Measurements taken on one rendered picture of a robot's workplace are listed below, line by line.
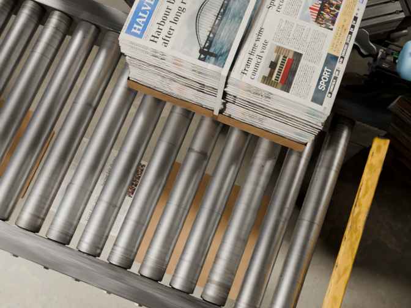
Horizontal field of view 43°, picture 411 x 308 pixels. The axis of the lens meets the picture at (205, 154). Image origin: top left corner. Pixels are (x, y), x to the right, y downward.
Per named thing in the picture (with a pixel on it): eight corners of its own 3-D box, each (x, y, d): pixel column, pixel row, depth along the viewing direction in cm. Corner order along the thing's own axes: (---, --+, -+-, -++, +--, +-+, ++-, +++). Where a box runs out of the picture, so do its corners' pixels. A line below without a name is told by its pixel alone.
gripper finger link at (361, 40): (353, 11, 110) (385, 41, 109) (344, 25, 116) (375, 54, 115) (343, 20, 110) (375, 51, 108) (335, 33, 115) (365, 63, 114)
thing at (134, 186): (157, 165, 187) (156, 165, 186) (125, 241, 180) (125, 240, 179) (61, 129, 189) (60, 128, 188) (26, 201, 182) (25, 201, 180)
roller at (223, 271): (301, 102, 113) (293, 90, 109) (226, 315, 101) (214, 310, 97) (281, 99, 116) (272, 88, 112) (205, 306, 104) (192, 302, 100)
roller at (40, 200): (131, 42, 117) (128, 31, 112) (38, 240, 105) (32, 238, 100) (110, 34, 117) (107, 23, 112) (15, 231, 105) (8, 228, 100)
